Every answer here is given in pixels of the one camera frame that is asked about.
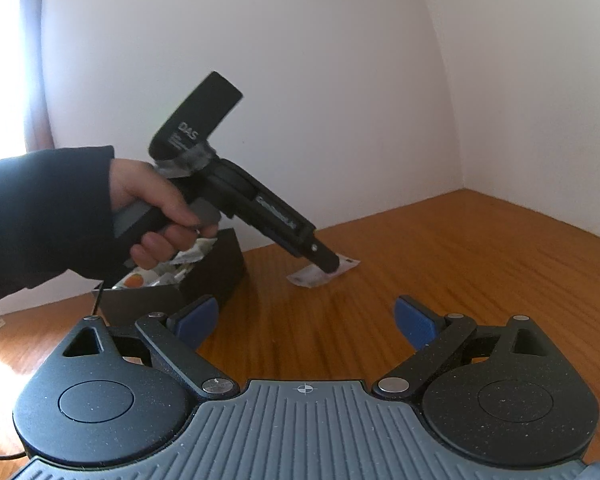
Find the person's left forearm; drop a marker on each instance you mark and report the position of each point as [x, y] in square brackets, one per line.
[45, 220]

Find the white printed sachet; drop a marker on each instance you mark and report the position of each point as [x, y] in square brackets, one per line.
[310, 277]

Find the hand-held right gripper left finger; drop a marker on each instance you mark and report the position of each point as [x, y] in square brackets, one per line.
[200, 317]

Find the person's left hand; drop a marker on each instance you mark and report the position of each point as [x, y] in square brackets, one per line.
[135, 185]

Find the crinkled snack packet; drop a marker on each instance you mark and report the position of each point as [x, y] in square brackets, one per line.
[192, 255]

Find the black storage box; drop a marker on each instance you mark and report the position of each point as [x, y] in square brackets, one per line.
[220, 272]

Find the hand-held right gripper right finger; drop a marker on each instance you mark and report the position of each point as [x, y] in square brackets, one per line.
[415, 322]

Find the wooden desktop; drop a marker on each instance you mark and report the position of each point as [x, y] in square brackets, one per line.
[430, 260]

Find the clear plastic bottle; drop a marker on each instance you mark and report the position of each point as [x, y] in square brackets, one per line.
[137, 279]

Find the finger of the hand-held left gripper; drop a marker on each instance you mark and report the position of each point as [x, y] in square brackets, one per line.
[327, 261]

